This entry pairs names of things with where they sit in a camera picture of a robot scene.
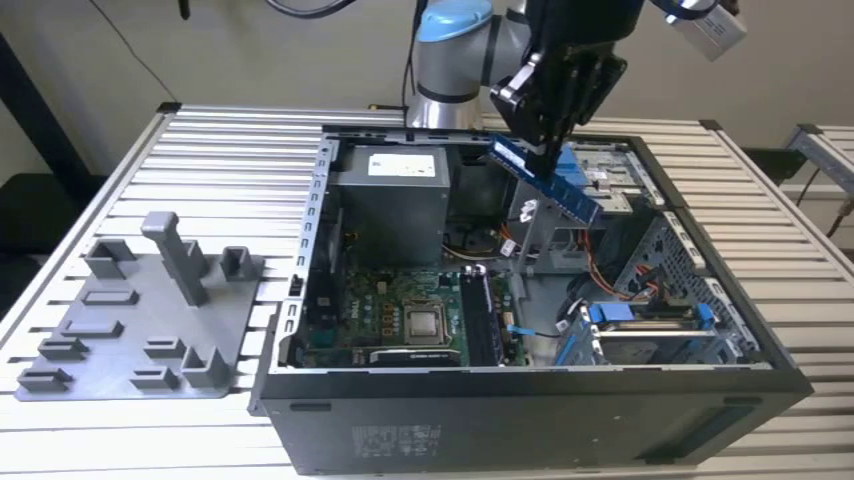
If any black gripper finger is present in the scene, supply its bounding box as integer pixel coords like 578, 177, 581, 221
569, 47, 629, 129
488, 49, 576, 175

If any blue RAM stick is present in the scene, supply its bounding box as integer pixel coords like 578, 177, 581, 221
488, 132, 607, 227

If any blue plastic drive bay latch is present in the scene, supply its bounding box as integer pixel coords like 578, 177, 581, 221
556, 144, 589, 192

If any grey metal drive cage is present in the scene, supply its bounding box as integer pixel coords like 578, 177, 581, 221
509, 142, 659, 274

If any black box beyond table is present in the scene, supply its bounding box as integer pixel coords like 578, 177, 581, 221
743, 147, 805, 186

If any grey power supply unit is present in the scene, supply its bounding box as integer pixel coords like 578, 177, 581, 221
329, 144, 449, 266

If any aluminium slat side table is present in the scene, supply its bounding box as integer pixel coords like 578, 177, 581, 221
779, 123, 854, 201

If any green motherboard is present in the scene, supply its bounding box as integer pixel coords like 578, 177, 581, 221
292, 264, 534, 369

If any silver CPU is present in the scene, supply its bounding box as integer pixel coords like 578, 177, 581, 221
405, 308, 446, 346

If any hard disk in blue carrier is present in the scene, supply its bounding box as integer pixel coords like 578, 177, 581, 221
578, 299, 719, 366

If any black graphics card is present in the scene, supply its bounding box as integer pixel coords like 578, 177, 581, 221
365, 347, 465, 369

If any black open PC case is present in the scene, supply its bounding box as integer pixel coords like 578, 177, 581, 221
246, 123, 815, 476

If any grey plastic parts rack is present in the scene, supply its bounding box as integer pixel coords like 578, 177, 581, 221
11, 212, 268, 404

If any black chair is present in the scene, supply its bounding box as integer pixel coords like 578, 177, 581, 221
0, 172, 107, 281

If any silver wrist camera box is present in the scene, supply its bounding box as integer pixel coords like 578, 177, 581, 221
663, 0, 748, 64

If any power supply wire bundle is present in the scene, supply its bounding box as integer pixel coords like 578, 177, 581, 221
442, 224, 518, 261

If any orange data wire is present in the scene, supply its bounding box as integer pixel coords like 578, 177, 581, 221
578, 227, 643, 302

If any black slanted frame bar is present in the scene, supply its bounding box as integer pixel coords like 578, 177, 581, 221
0, 32, 91, 176

